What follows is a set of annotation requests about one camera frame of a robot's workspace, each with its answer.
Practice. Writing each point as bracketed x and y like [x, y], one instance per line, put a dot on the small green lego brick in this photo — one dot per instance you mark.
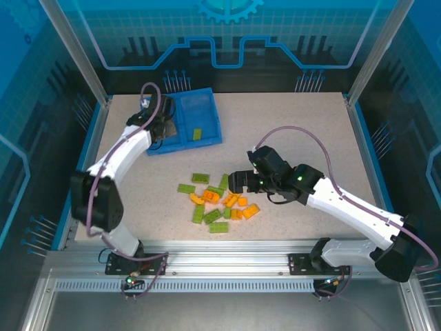
[227, 213]

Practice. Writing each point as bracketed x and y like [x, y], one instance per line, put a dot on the orange sloped lego brick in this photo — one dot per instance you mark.
[251, 211]
[197, 199]

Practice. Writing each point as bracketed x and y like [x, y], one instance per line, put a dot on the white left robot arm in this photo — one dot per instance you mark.
[127, 148]

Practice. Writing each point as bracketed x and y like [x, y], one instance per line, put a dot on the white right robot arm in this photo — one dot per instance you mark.
[344, 207]

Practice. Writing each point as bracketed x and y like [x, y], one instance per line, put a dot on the small orange lego brick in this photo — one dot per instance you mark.
[243, 201]
[236, 214]

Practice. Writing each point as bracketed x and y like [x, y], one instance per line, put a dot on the small circuit board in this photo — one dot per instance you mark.
[132, 281]
[332, 283]

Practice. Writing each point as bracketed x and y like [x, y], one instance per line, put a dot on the aluminium mounting rail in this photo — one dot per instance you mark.
[224, 255]

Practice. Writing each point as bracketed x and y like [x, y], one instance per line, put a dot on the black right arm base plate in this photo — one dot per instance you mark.
[299, 265]

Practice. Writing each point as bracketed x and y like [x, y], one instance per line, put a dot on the aluminium frame post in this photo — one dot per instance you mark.
[375, 51]
[79, 58]

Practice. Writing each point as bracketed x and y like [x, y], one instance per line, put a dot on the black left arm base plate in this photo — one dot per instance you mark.
[117, 265]

